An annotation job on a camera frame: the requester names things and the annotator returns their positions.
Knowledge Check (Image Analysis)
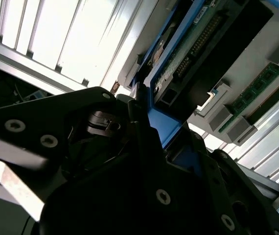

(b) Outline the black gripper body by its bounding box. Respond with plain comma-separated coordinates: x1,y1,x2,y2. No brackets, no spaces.
39,150,234,235

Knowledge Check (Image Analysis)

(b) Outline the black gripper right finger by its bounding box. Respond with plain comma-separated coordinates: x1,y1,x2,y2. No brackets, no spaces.
183,122,279,235

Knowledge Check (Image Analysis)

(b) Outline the hard disk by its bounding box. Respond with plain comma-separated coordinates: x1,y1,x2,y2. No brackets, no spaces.
127,0,275,177

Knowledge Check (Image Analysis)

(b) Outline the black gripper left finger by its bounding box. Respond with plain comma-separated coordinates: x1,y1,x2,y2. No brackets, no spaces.
0,82,169,196

